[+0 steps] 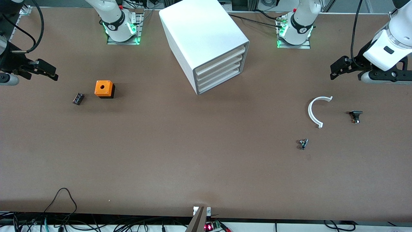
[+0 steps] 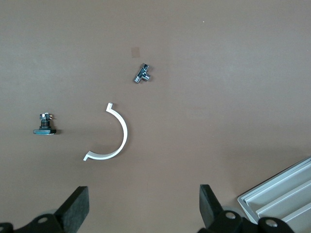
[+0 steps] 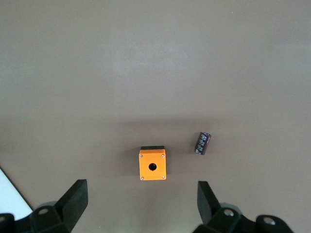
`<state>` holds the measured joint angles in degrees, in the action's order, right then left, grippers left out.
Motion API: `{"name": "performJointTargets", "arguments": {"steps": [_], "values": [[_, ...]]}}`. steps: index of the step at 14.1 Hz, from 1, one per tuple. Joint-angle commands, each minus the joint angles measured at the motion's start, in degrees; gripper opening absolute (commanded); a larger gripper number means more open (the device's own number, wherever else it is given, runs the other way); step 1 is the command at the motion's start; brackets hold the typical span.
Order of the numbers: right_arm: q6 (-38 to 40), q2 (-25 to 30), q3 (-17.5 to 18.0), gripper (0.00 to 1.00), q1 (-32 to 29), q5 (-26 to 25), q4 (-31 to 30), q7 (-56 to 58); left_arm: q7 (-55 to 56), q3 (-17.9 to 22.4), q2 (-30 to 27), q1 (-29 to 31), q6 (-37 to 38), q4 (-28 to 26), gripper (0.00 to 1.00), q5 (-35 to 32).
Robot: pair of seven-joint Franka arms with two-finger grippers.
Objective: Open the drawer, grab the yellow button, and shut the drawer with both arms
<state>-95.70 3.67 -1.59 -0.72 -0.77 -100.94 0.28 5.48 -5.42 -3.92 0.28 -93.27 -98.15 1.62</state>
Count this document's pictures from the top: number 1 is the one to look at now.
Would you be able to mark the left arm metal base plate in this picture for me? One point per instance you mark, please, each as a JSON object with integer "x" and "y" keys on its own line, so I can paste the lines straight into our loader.
{"x": 294, "y": 46}

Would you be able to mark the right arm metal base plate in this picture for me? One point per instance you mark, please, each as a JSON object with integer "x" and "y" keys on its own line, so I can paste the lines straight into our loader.
{"x": 140, "y": 27}

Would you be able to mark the small black terminal block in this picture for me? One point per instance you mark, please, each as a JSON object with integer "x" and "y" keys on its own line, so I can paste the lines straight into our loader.
{"x": 78, "y": 98}

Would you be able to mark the orange box with hole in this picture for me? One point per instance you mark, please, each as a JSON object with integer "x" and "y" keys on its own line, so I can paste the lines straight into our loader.
{"x": 103, "y": 87}

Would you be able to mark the circuit board with red light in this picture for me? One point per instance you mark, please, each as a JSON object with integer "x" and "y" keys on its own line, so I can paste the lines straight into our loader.
{"x": 212, "y": 225}

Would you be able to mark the small black switch part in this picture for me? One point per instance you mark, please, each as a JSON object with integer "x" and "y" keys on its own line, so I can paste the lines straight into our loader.
{"x": 355, "y": 114}

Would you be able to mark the small grey metal part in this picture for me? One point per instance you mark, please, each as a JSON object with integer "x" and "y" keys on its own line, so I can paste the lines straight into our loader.
{"x": 303, "y": 143}

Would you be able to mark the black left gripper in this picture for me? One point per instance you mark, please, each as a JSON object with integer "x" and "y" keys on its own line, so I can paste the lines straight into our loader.
{"x": 361, "y": 63}

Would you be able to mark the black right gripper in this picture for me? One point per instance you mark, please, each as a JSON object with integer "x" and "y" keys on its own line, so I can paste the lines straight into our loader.
{"x": 13, "y": 61}

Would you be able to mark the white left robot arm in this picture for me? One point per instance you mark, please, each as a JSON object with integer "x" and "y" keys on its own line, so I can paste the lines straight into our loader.
{"x": 386, "y": 48}

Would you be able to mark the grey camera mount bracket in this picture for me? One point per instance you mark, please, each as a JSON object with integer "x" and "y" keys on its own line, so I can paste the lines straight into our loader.
{"x": 197, "y": 220}

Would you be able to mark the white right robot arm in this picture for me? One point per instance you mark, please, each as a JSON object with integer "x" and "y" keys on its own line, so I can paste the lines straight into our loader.
{"x": 112, "y": 16}

